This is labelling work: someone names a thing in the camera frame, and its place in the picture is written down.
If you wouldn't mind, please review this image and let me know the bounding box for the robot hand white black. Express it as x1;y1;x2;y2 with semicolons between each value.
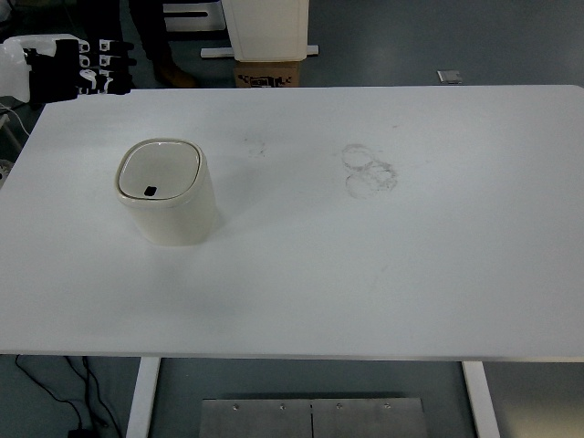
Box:
0;34;137;110

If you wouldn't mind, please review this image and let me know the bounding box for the cream plastic trash bin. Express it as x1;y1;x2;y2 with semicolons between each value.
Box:
112;138;218;247

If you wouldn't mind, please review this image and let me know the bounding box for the white appliance with dark slot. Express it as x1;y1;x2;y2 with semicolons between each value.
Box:
162;0;225;32

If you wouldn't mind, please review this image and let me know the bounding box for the white table foot bar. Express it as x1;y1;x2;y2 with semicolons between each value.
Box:
201;44;320;59

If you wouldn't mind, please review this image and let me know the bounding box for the brown cardboard box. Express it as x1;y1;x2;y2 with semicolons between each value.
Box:
234;59;302;88

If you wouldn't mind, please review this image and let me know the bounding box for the white cabinet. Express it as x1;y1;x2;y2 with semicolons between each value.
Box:
221;0;311;61

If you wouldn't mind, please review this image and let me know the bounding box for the white table leg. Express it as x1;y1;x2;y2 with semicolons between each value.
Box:
461;361;501;438
123;358;163;438

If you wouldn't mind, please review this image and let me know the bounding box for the grey metal plate with screws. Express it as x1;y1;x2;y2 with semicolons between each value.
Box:
201;398;425;438

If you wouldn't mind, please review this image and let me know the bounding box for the black floor cable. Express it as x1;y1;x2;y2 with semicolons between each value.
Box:
67;357;120;433
16;355;86;433

